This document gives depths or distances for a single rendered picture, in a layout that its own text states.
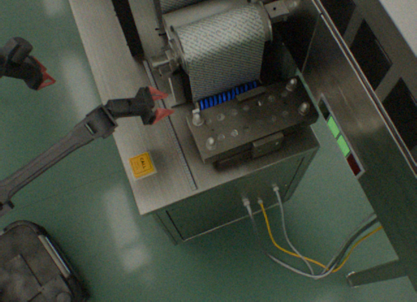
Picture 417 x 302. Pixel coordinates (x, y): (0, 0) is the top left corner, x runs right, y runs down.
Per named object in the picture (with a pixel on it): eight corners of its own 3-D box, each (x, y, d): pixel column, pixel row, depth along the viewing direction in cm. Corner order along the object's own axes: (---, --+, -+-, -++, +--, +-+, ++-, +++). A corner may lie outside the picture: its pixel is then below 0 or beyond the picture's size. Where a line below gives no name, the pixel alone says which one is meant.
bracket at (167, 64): (165, 97, 161) (152, 51, 132) (181, 91, 161) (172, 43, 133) (169, 109, 159) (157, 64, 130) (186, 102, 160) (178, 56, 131)
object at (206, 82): (193, 102, 146) (188, 73, 129) (258, 78, 148) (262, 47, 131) (193, 103, 146) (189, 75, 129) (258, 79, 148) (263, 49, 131)
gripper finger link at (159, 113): (172, 123, 141) (145, 126, 136) (165, 104, 143) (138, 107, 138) (180, 111, 136) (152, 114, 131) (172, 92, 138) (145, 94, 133)
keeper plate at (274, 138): (250, 153, 151) (252, 141, 140) (277, 143, 152) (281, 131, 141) (253, 159, 150) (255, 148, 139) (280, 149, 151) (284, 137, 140)
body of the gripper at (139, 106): (149, 125, 136) (127, 127, 132) (139, 97, 140) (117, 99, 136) (156, 114, 131) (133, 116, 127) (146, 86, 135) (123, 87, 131)
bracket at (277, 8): (263, 8, 128) (263, 4, 126) (281, 2, 128) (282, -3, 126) (270, 21, 126) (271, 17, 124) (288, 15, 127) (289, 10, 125)
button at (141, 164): (129, 161, 152) (128, 158, 150) (148, 153, 153) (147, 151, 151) (135, 178, 150) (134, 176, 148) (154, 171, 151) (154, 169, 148)
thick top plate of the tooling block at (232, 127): (187, 123, 149) (186, 116, 143) (295, 83, 153) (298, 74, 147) (204, 165, 143) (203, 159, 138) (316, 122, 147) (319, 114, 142)
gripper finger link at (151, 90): (169, 114, 142) (142, 117, 137) (161, 96, 145) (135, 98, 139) (176, 103, 137) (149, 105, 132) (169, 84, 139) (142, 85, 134)
